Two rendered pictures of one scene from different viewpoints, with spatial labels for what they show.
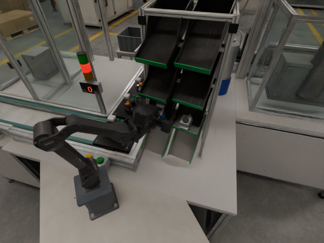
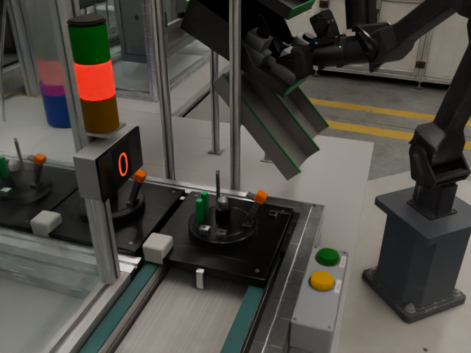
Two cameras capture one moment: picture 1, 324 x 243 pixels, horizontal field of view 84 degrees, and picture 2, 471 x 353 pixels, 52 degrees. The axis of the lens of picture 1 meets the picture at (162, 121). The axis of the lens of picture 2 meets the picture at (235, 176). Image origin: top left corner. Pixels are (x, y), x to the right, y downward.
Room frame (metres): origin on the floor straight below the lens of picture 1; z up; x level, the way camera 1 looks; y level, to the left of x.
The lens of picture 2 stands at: (0.70, 1.07, 1.55)
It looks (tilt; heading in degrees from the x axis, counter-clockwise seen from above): 30 degrees down; 273
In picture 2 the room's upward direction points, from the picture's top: straight up
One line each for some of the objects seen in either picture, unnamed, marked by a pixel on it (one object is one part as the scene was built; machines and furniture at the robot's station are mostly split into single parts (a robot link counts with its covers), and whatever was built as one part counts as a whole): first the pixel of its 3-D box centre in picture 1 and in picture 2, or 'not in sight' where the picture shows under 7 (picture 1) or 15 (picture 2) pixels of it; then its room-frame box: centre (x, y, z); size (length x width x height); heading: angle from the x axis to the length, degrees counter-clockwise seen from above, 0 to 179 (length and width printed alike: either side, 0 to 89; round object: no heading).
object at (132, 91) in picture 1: (144, 84); not in sight; (1.24, 0.14, 1.01); 0.24 x 0.24 x 0.13; 74
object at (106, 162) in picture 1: (90, 160); (320, 295); (0.57, 0.41, 0.93); 0.21 x 0.07 x 0.06; 74
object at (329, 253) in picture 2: (100, 160); (327, 258); (0.55, 0.35, 0.96); 0.04 x 0.04 x 0.02
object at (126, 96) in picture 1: (133, 102); (109, 190); (1.00, 0.21, 1.01); 0.24 x 0.24 x 0.13; 74
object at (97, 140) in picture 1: (119, 133); (223, 232); (0.76, 0.27, 0.96); 0.24 x 0.24 x 0.02; 74
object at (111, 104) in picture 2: (88, 74); (99, 111); (0.92, 0.43, 1.28); 0.05 x 0.05 x 0.05
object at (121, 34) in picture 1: (141, 40); not in sight; (2.90, 0.32, 0.73); 0.62 x 0.42 x 0.23; 74
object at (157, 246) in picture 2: (112, 119); (158, 248); (0.88, 0.34, 0.97); 0.05 x 0.05 x 0.04; 74
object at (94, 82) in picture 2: (85, 66); (94, 78); (0.92, 0.43, 1.33); 0.05 x 0.05 x 0.05
